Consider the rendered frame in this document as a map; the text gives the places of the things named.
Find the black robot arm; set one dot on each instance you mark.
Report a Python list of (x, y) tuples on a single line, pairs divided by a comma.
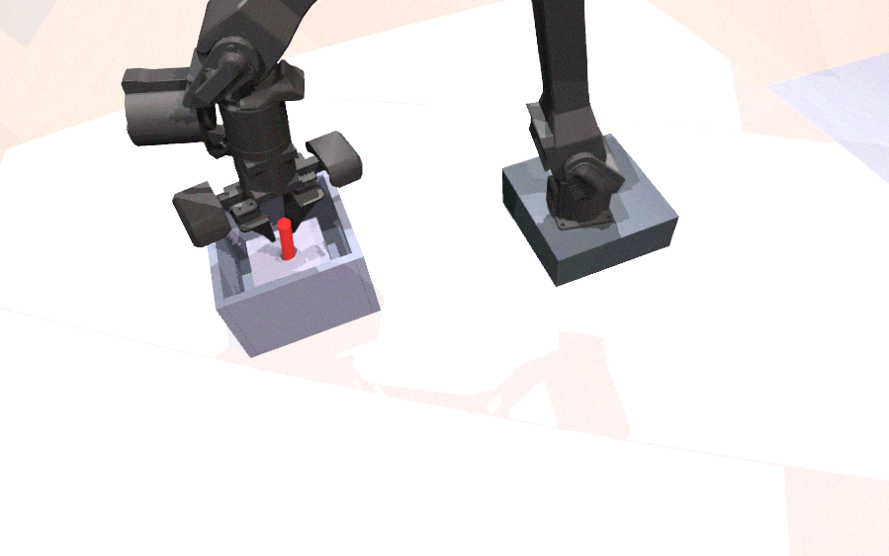
[(234, 66)]

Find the white plate with hole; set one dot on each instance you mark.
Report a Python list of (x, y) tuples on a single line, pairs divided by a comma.
[(266, 258)]

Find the red peg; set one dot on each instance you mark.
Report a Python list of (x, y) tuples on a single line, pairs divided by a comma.
[(286, 239)]

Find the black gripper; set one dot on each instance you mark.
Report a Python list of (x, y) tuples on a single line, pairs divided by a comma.
[(263, 176)]

